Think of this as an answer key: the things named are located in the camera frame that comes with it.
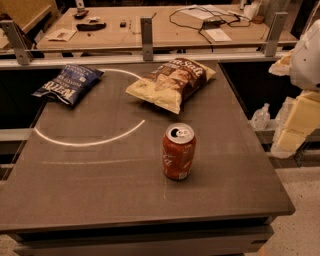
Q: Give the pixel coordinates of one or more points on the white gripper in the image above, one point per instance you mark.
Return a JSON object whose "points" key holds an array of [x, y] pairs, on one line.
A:
{"points": [[307, 63]]}

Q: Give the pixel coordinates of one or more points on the red coke can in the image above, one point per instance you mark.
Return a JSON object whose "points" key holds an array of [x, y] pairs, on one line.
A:
{"points": [[179, 143]]}

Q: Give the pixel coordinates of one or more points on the clear plastic bottle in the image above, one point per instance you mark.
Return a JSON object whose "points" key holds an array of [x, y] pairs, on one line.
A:
{"points": [[261, 117]]}

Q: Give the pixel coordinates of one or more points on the white paper card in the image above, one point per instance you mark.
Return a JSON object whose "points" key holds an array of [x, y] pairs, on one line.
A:
{"points": [[218, 35]]}

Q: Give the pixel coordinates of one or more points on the black power adapter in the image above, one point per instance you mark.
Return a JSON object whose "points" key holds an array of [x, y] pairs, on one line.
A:
{"points": [[212, 23]]}

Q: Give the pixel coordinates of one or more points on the white paper sheet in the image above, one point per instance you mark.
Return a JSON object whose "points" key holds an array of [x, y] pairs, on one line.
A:
{"points": [[202, 12]]}

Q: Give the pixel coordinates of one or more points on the tan and brown chip bag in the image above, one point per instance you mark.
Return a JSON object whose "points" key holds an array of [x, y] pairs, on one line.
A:
{"points": [[171, 83]]}

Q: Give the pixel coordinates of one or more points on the small black block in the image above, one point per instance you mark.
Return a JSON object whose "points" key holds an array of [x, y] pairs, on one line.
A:
{"points": [[123, 24]]}

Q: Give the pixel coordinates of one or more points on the black elongated device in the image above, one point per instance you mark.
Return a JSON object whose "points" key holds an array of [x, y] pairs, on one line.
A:
{"points": [[91, 27]]}

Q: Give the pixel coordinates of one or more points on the blue chip bag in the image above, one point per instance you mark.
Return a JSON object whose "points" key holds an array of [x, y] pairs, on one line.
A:
{"points": [[73, 82]]}

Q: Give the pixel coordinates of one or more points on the dark stand base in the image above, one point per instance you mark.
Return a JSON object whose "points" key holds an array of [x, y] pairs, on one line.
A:
{"points": [[81, 10]]}

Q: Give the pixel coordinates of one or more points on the beige paper note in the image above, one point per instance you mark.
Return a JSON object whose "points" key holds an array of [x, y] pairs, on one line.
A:
{"points": [[63, 35]]}

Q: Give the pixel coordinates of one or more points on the right metal bracket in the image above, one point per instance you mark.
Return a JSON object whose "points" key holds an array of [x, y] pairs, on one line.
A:
{"points": [[270, 46]]}

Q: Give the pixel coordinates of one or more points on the metal bracket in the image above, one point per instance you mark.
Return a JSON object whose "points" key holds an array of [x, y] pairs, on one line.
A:
{"points": [[147, 38], [270, 46], [20, 46]]}

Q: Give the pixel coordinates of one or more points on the middle metal bracket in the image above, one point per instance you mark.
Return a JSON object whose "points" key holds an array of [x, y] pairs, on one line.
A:
{"points": [[147, 38]]}

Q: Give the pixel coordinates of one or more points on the metal rail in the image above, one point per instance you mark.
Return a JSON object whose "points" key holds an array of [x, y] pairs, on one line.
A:
{"points": [[49, 63]]}

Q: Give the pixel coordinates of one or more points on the left metal bracket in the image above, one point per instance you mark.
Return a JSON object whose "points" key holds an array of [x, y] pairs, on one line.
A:
{"points": [[20, 46]]}

